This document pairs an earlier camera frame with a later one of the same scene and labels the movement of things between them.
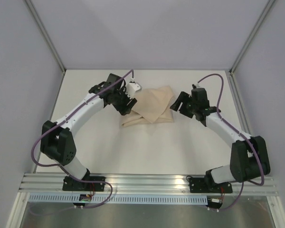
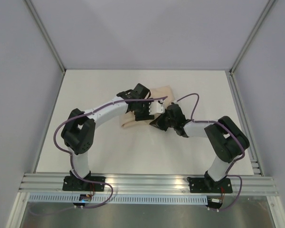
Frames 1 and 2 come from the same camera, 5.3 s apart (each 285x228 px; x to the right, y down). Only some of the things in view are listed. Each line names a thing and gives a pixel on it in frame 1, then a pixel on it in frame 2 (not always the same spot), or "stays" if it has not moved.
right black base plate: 197,185 stays
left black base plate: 71,184 stays
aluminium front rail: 134,184 stays
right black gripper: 185,105 -> 163,121
